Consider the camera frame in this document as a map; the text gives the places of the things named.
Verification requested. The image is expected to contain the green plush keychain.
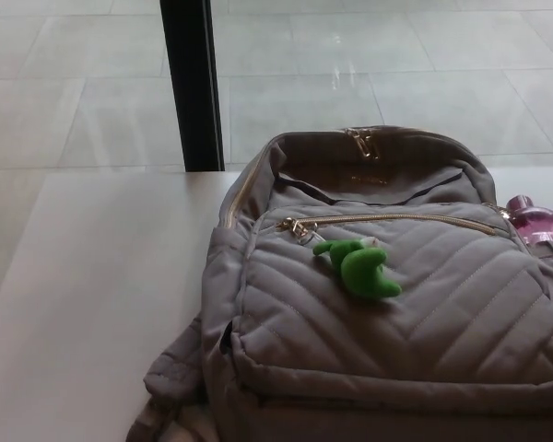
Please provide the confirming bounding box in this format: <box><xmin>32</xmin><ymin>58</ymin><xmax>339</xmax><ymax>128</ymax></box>
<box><xmin>312</xmin><ymin>237</ymin><xmax>403</xmax><ymax>299</ymax></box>

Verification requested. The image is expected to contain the grey quilted backpack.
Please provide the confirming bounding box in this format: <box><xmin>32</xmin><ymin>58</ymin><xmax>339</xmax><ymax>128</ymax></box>
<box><xmin>123</xmin><ymin>126</ymin><xmax>553</xmax><ymax>442</ymax></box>

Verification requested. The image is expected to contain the pink glass perfume bottle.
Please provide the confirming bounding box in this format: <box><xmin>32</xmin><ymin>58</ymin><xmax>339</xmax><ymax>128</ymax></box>
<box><xmin>506</xmin><ymin>194</ymin><xmax>553</xmax><ymax>247</ymax></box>

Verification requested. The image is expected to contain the black window frame post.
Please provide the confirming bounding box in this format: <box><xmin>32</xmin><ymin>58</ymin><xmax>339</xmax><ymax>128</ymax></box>
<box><xmin>159</xmin><ymin>0</ymin><xmax>226</xmax><ymax>173</ymax></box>

